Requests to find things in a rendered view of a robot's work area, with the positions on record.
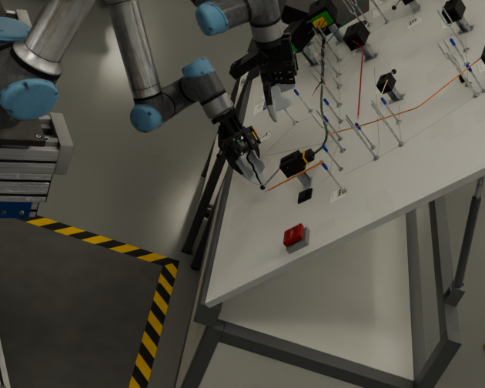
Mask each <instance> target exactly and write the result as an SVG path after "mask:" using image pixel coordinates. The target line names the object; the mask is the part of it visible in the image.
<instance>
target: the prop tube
mask: <svg viewBox="0 0 485 388"><path fill-rule="evenodd" d="M480 201H481V197H480V198H479V199H475V198H474V196H472V200H471V204H470V211H469V215H468V218H467V225H466V228H465V233H464V237H463V243H462V246H461V250H460V257H459V261H458V265H457V271H456V275H455V279H454V282H453V283H451V284H450V292H452V290H453V288H454V287H455V288H458V289H461V290H463V285H462V284H463V278H464V274H465V270H466V267H467V260H468V256H469V253H470V247H471V243H472V239H473V233H474V229H475V225H476V221H477V215H478V212H479V208H480Z"/></svg>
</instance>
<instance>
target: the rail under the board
mask: <svg viewBox="0 0 485 388"><path fill-rule="evenodd" d="M252 82H253V81H251V80H249V82H248V85H247V87H246V90H245V93H244V96H243V99H242V105H241V109H240V113H239V121H240V122H241V124H242V125H243V122H244V118H245V114H246V108H247V104H248V100H249V94H250V89H251V85H252ZM232 173H233V168H232V167H231V166H230V165H229V164H228V168H227V171H226V177H225V182H224V185H223V189H222V195H221V199H220V203H219V209H218V212H217V217H216V223H215V226H214V230H213V234H212V240H211V243H210V247H209V254H208V257H207V261H206V267H205V271H204V275H203V278H202V285H201V289H200V292H199V298H198V303H197V306H196V312H195V316H194V320H193V321H194V322H196V323H200V324H202V325H206V326H210V327H212V328H213V327H214V326H215V324H216V321H217V319H218V317H219V314H220V312H221V309H222V302H221V303H219V304H217V305H215V306H213V307H211V308H209V307H208V306H207V305H206V304H205V302H206V296H207V292H208V288H209V281H210V277H211V274H212V267H213V263H214V259H215V255H216V249H217V245H218V241H219V234H220V230H221V226H222V220H223V216H224V212H225V208H226V202H227V198H228V194H229V187H230V183H231V179H232Z"/></svg>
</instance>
